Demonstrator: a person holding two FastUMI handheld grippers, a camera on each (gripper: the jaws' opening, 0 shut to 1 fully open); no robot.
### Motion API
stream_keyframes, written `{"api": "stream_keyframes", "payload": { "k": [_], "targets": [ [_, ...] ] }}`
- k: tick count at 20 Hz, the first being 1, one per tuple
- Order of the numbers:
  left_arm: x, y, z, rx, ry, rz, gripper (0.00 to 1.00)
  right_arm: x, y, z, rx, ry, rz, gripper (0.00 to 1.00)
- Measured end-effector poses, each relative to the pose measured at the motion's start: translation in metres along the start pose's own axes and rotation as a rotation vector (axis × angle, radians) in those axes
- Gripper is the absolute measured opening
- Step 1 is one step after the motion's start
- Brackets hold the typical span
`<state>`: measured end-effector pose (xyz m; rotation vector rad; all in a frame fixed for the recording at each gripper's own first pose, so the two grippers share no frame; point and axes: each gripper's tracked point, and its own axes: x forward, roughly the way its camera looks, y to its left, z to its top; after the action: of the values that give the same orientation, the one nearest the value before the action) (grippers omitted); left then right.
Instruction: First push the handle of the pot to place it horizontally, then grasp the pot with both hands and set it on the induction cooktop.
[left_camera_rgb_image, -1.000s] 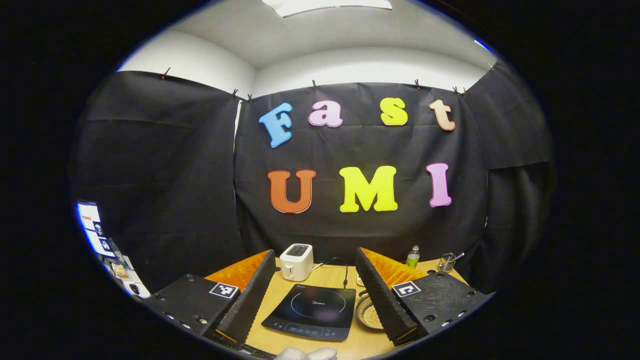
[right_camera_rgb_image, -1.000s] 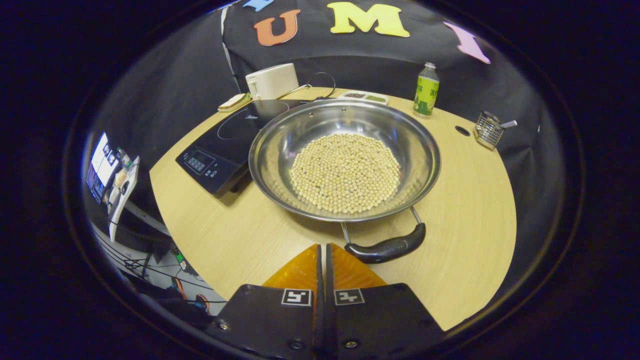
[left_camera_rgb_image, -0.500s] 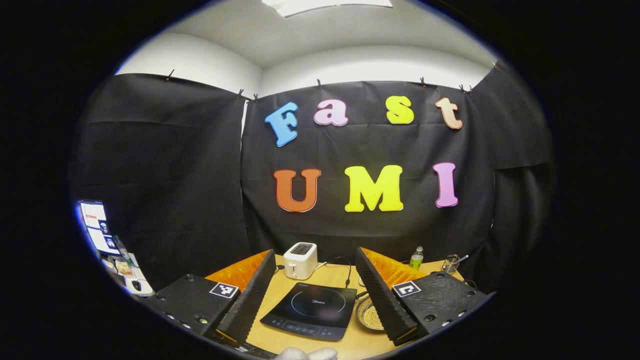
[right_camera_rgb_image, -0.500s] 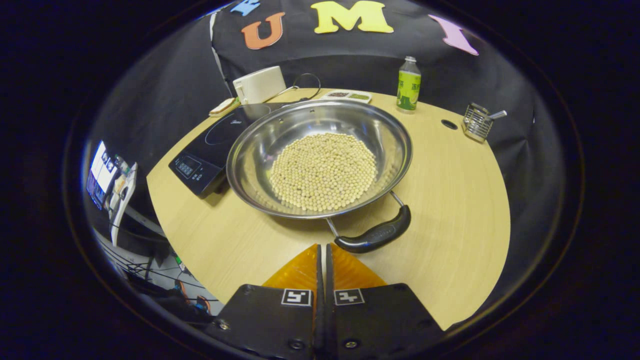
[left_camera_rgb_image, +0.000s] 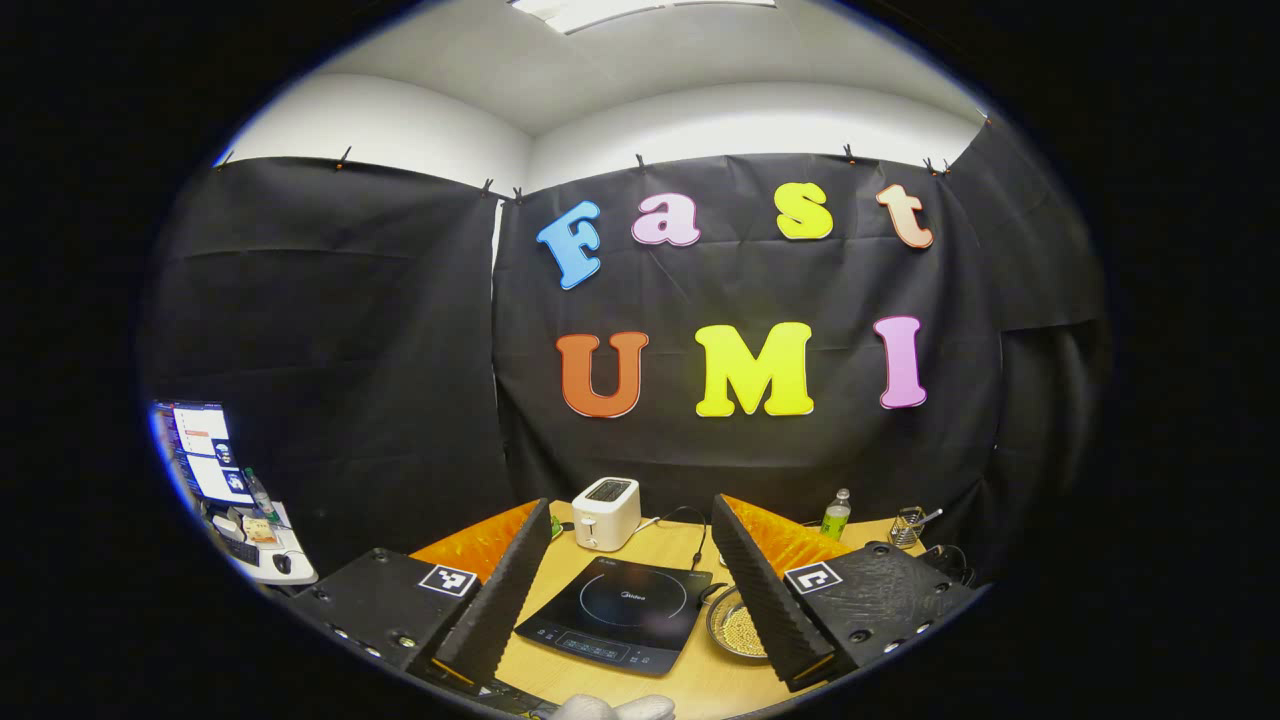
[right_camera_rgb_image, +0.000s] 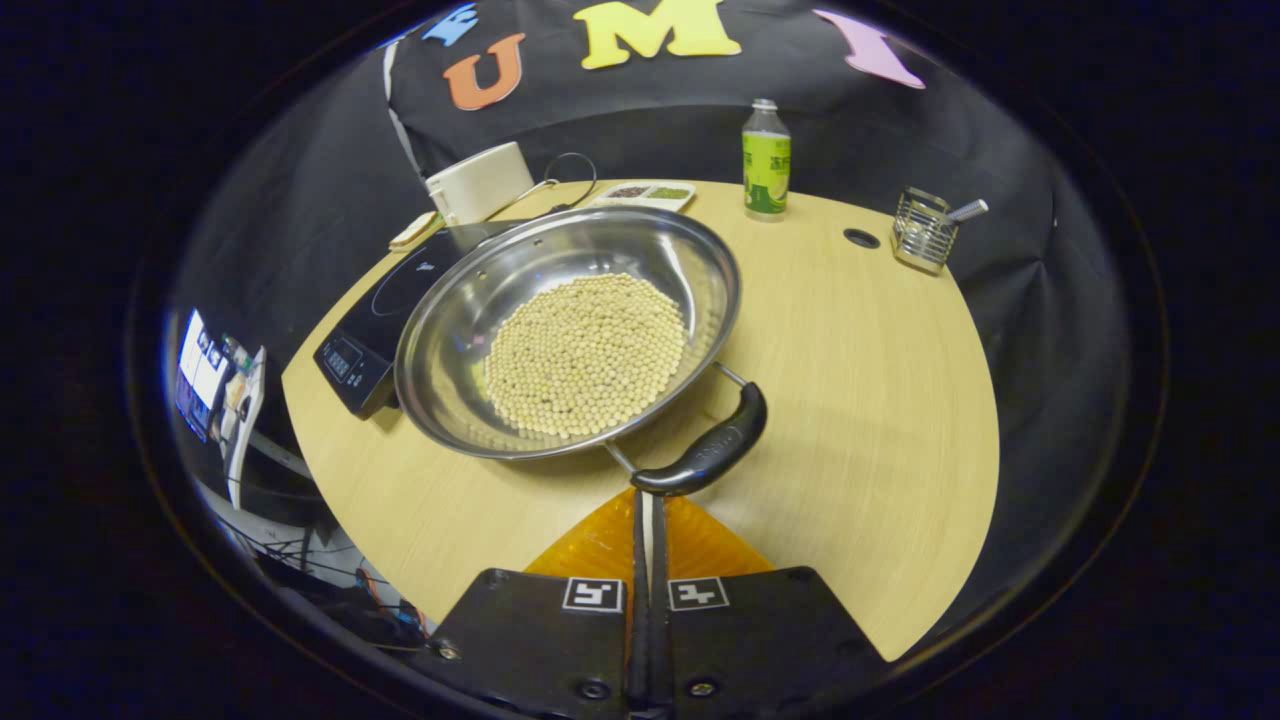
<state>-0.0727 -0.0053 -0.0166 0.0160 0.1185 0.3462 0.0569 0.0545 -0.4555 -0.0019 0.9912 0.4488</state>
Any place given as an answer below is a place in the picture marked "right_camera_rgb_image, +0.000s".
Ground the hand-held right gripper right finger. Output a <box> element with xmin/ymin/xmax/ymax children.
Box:
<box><xmin>650</xmin><ymin>493</ymin><xmax>891</xmax><ymax>716</ymax></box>

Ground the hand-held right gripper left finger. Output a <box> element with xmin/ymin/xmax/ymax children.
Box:
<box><xmin>430</xmin><ymin>487</ymin><xmax>651</xmax><ymax>716</ymax></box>

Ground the pile of soybeans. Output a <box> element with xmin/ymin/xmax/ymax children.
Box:
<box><xmin>483</xmin><ymin>272</ymin><xmax>691</xmax><ymax>439</ymax></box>

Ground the steel pot with black handles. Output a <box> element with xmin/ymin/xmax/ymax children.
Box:
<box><xmin>393</xmin><ymin>205</ymin><xmax>769</xmax><ymax>498</ymax></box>

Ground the black induction cooktop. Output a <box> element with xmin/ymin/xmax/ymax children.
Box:
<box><xmin>313</xmin><ymin>220</ymin><xmax>531</xmax><ymax>419</ymax></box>

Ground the computer monitor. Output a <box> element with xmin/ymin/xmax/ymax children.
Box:
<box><xmin>173</xmin><ymin>308</ymin><xmax>268</xmax><ymax>511</ymax></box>

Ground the small plate with bread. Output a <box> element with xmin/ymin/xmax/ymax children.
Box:
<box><xmin>388</xmin><ymin>210</ymin><xmax>446</xmax><ymax>253</ymax></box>

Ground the white divided dish of beans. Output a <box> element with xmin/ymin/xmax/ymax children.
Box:
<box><xmin>590</xmin><ymin>180</ymin><xmax>698</xmax><ymax>213</ymax></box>

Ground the white toaster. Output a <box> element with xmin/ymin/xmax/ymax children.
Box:
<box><xmin>425</xmin><ymin>141</ymin><xmax>536</xmax><ymax>227</ymax></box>

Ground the green label drink bottle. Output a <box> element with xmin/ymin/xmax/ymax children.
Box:
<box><xmin>741</xmin><ymin>98</ymin><xmax>792</xmax><ymax>222</ymax></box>

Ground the metal wire utensil holder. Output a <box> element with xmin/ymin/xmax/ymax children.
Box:
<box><xmin>891</xmin><ymin>187</ymin><xmax>961</xmax><ymax>276</ymax></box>

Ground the white power cable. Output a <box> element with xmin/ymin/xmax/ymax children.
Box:
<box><xmin>480</xmin><ymin>178</ymin><xmax>558</xmax><ymax>223</ymax></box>

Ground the black power cable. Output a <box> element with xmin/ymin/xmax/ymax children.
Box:
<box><xmin>543</xmin><ymin>152</ymin><xmax>599</xmax><ymax>213</ymax></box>

